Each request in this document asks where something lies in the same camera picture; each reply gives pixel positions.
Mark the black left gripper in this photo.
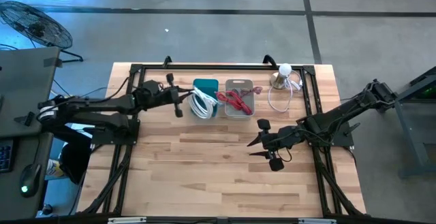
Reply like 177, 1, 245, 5
155, 73, 196, 118

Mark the white bulb brass lamp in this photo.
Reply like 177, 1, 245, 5
269, 63, 294, 91

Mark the white lamp cable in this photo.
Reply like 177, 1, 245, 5
268, 70, 304, 113

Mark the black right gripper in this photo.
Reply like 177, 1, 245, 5
247, 118, 306, 172

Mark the grey metal stand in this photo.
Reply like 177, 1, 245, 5
375, 65, 436, 178

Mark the black aluminium table frame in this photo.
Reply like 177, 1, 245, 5
78, 55, 367, 218

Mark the grey desk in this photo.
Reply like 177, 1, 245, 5
0, 46, 63, 220

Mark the black floor fan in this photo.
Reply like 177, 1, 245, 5
0, 1, 84, 63

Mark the black chair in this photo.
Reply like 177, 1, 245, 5
50, 128, 93, 186

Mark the silver metal bracket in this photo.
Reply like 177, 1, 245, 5
108, 217, 148, 224
298, 218, 338, 224

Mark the grey plastic bin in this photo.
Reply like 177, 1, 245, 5
223, 78, 255, 120

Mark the black keyboard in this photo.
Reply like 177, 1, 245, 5
0, 138, 14, 174

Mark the teal plastic bin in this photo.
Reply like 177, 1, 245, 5
191, 78, 220, 118

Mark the black desk clamp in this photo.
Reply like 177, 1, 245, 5
14, 111, 36, 127

